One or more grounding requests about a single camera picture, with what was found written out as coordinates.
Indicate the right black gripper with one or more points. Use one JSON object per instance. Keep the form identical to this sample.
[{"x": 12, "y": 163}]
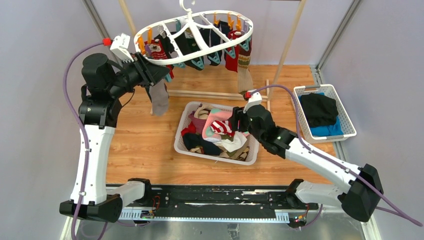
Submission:
[{"x": 237, "y": 118}]

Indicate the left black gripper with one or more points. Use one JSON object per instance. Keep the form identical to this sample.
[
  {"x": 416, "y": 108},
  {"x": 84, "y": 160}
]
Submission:
[{"x": 149, "y": 72}]

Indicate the dark teal sock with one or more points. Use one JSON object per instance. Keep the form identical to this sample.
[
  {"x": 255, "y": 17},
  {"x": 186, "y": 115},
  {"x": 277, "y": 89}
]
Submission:
[{"x": 147, "y": 89}]

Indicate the pink sock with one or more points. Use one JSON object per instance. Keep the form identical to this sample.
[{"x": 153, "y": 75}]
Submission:
[{"x": 220, "y": 115}]

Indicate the grey sock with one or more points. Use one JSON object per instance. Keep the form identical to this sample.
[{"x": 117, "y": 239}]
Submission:
[{"x": 160, "y": 98}]

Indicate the white round clip hanger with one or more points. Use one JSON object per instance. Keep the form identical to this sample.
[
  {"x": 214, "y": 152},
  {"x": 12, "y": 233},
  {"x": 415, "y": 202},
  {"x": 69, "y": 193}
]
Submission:
[{"x": 175, "y": 27}]

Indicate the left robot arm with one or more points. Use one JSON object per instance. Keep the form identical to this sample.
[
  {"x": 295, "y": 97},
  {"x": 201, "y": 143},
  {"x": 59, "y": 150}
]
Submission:
[{"x": 105, "y": 83}]

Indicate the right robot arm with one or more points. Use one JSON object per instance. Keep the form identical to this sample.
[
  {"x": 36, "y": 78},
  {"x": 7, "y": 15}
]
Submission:
[{"x": 355, "y": 189}]

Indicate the teal clip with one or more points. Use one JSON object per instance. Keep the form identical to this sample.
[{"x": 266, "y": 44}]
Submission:
[{"x": 198, "y": 63}]

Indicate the red white striped sock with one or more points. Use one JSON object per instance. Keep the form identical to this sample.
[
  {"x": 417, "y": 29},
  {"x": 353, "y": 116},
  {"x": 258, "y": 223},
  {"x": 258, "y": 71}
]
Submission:
[{"x": 222, "y": 127}]

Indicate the red patterned sock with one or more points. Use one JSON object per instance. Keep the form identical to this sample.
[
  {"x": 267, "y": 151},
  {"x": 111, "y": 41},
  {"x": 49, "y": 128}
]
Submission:
[{"x": 156, "y": 50}]

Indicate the white sock laundry basket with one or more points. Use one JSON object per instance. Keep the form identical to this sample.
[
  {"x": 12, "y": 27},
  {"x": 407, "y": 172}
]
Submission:
[{"x": 180, "y": 148}]

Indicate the tan striped hanging sock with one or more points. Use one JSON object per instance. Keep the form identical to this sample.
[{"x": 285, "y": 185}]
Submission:
[{"x": 244, "y": 78}]

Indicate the red hanging sock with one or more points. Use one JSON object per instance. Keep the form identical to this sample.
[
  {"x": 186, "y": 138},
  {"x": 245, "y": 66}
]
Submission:
[{"x": 231, "y": 61}]

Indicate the black hanging sock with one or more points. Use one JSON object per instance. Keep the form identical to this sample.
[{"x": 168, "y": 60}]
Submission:
[{"x": 188, "y": 44}]

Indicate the black folded garment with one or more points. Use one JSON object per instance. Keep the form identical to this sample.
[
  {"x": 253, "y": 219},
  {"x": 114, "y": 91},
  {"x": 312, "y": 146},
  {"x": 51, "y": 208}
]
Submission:
[{"x": 319, "y": 109}]

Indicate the white side basket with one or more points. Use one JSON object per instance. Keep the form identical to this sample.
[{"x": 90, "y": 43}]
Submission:
[{"x": 344, "y": 127}]

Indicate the blue folded garment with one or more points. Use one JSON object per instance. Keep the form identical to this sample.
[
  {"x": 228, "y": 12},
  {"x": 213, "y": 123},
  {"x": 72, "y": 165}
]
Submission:
[{"x": 327, "y": 131}]

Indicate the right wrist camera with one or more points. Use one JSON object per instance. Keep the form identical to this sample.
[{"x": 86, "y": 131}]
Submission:
[{"x": 253, "y": 98}]

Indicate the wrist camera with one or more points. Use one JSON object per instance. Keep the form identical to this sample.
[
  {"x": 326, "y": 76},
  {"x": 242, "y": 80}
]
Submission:
[
  {"x": 119, "y": 47},
  {"x": 253, "y": 98}
]

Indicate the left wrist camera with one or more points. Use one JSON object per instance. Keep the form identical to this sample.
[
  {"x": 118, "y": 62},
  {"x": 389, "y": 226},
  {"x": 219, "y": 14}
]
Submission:
[{"x": 119, "y": 47}]

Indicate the wooden drying rack frame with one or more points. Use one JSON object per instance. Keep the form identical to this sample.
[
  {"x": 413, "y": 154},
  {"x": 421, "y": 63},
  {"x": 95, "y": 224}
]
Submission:
[{"x": 222, "y": 95}]

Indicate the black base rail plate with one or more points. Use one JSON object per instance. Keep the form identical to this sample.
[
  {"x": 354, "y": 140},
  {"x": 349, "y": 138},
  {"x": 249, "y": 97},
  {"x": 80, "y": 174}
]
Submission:
[{"x": 217, "y": 203}]

